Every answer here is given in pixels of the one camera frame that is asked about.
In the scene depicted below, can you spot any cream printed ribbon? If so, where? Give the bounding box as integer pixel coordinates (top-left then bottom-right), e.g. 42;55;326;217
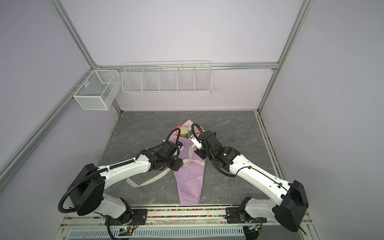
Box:
127;144;206;188

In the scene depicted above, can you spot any pink purple wrapping paper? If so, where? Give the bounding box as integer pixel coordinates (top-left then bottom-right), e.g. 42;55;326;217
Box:
174;120;206;206

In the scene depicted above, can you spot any cream rose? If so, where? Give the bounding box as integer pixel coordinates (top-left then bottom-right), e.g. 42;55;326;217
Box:
180;127;191;138

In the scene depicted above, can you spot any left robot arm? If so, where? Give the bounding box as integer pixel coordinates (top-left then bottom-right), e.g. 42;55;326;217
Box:
58;136;183;225

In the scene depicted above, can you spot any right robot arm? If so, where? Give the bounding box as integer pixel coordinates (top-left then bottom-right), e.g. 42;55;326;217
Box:
187;123;309;232

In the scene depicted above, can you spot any small white mesh basket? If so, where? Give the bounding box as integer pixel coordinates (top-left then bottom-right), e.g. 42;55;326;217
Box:
74;70;122;111

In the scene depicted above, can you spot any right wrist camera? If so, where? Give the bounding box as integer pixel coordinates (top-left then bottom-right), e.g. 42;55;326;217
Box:
187;132;202;150

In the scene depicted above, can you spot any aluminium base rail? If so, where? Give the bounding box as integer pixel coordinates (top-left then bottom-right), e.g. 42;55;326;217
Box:
53;204;319;240

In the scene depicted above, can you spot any long white wire basket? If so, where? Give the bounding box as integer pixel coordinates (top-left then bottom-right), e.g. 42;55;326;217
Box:
122;61;213;94

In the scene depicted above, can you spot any aluminium frame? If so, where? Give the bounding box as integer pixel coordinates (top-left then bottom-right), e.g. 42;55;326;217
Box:
0;0;316;193

